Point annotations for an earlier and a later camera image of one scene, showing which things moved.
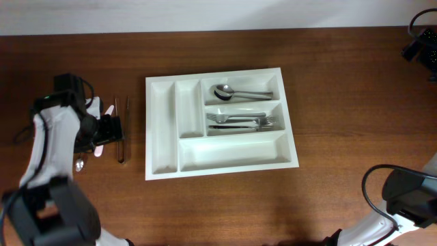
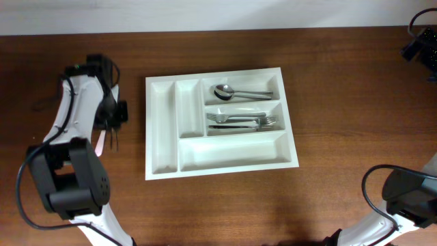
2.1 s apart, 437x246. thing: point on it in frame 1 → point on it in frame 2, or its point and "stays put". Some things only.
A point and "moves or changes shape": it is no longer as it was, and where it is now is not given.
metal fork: [259, 127] stays put
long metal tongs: [128, 130] moves or changes shape
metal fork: [222, 117] stays put
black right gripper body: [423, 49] stays put
